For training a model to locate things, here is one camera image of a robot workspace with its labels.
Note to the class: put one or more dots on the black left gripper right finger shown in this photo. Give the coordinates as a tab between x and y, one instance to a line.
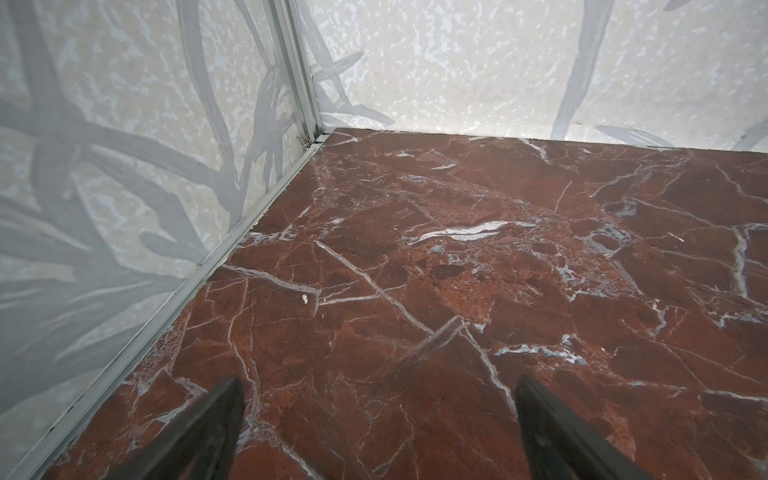
561	445

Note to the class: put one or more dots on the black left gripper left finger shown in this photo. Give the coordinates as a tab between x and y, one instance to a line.
199	444

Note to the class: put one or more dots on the aluminium frame post left corner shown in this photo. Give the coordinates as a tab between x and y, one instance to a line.
285	26

